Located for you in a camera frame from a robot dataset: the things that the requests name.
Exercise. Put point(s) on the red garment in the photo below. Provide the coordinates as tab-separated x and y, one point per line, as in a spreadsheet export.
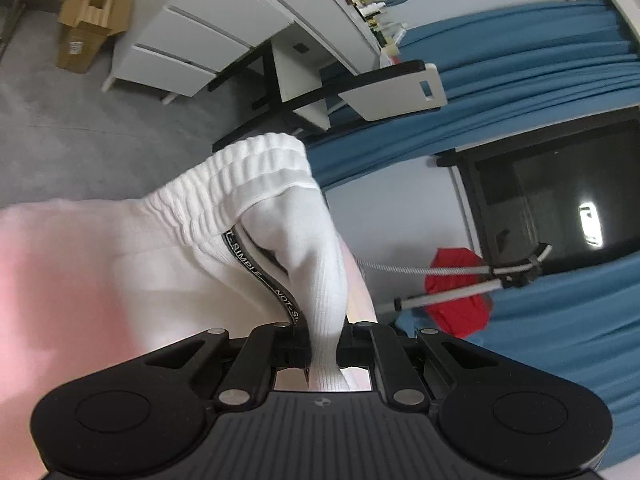
460	310

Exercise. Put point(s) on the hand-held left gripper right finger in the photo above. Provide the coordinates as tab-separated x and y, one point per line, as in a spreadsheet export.
361	344

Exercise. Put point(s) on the white pants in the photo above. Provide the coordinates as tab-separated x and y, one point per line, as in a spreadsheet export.
200	240

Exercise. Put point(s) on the dark window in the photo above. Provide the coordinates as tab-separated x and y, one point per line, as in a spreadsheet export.
550	185

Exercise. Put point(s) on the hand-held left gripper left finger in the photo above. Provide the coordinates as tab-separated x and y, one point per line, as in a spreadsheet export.
280	346

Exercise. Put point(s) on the cardboard box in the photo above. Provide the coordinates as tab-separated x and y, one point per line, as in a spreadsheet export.
92	15

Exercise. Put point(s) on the black and white chair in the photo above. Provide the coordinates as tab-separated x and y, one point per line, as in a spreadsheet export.
380	90

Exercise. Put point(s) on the blue curtain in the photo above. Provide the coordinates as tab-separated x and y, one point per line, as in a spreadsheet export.
565	335
500	50

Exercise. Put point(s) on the white dresser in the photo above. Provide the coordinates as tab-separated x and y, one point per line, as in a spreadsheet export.
210	30

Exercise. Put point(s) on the row of cosmetic bottles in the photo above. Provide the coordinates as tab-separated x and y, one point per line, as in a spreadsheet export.
372	7

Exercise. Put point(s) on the pastel blanket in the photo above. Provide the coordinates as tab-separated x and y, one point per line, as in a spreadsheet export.
35	285

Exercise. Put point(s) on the garment steamer stand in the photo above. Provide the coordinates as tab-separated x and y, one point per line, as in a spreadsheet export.
450	292

